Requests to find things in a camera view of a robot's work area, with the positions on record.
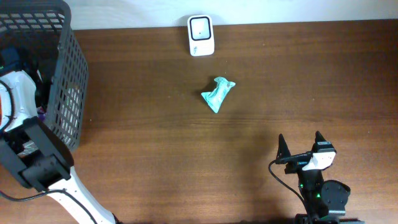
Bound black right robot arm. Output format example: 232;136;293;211
268;131;363;224

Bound mint green wipes packet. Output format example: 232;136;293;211
201;77;236;113

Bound grey plastic mesh basket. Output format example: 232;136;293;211
1;1;89;151

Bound white black barcode scanner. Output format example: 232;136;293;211
187;15;215;57

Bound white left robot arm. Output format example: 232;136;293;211
1;69;118;223

